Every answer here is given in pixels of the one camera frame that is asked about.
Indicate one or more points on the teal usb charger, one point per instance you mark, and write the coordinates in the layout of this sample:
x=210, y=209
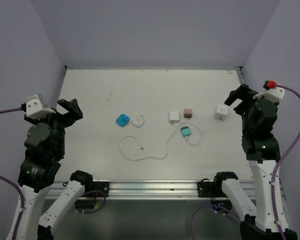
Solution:
x=185, y=131

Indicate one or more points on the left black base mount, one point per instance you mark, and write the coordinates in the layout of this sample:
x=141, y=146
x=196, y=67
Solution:
x=100, y=188

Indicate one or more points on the aluminium right side rail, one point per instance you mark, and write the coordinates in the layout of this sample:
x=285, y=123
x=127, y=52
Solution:
x=239, y=72

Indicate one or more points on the aluminium rail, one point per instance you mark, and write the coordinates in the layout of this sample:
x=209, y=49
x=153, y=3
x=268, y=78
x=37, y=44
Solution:
x=153, y=190
x=239, y=72

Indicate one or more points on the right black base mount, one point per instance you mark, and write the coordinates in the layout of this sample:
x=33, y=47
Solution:
x=207, y=189

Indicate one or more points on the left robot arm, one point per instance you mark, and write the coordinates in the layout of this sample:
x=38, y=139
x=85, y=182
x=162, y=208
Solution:
x=45, y=148

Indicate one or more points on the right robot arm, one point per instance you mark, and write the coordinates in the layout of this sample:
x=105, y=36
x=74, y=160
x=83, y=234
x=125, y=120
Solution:
x=265, y=218

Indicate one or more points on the aluminium front rail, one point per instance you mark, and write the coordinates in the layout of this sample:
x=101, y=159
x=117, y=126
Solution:
x=153, y=190

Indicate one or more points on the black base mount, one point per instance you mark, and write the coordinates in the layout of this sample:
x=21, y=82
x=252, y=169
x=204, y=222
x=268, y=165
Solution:
x=207, y=189
x=100, y=188

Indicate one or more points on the white power brick charger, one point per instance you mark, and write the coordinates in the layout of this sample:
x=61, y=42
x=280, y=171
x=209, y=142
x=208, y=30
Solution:
x=174, y=117

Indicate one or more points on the white plug adapter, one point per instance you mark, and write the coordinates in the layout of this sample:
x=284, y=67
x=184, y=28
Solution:
x=137, y=120

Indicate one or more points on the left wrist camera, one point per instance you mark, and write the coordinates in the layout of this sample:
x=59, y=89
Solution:
x=36, y=108

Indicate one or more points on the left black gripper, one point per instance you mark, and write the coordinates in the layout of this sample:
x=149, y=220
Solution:
x=74, y=112

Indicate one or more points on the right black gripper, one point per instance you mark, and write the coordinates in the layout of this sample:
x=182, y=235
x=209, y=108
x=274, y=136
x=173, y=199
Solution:
x=243, y=93

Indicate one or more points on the blue plug adapter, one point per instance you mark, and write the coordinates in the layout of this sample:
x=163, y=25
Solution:
x=122, y=120

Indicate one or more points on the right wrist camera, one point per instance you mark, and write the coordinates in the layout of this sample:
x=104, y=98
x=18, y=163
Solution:
x=272, y=92

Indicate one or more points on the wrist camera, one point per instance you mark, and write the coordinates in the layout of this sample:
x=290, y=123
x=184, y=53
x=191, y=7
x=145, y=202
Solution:
x=36, y=108
x=272, y=92

